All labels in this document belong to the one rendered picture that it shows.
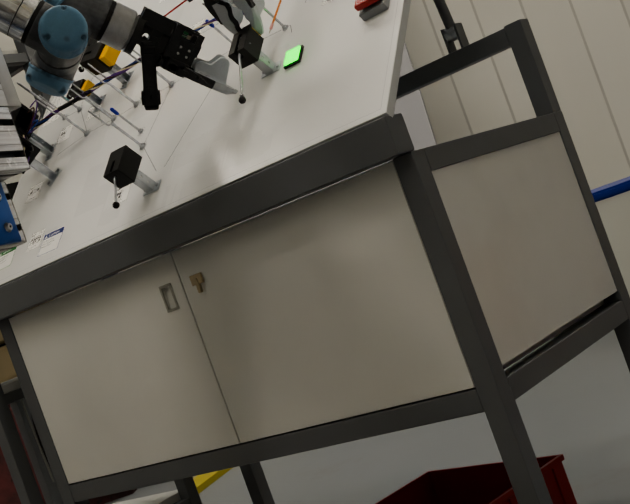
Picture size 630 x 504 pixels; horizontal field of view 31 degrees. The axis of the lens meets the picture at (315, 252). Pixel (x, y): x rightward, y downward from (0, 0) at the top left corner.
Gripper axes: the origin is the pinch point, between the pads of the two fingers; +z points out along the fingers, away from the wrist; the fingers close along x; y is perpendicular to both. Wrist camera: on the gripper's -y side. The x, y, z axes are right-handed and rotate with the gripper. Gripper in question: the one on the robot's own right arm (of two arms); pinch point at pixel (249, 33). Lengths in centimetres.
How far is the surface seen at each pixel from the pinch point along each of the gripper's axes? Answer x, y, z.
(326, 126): -18.5, -20.2, 17.2
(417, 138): 123, 224, 101
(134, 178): 25.9, -20.8, 11.0
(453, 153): -31.8, -11.7, 32.7
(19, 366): 84, -28, 37
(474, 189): -32, -11, 40
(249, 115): 3.2, -9.2, 12.1
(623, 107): 58, 276, 139
